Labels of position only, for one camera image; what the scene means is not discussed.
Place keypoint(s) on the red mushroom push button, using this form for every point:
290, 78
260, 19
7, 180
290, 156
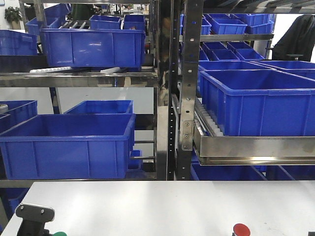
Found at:
240, 229

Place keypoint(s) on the large blue bin lower left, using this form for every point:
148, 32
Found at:
69, 147

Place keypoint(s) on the blue bin behind lower left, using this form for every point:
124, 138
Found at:
102, 107

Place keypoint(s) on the potted green plant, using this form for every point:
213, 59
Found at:
13, 17

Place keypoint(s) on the large blue bin upper left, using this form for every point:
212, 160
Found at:
94, 47

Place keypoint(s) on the green mushroom push button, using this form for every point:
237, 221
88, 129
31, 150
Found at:
60, 234

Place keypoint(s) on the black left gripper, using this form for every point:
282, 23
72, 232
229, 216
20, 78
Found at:
34, 218

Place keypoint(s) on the large blue bin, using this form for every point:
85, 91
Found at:
69, 147
94, 47

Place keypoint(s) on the large blue bin right shelf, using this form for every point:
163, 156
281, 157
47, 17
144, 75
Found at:
259, 102

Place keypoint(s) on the black office chair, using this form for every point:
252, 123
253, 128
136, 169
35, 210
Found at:
299, 39

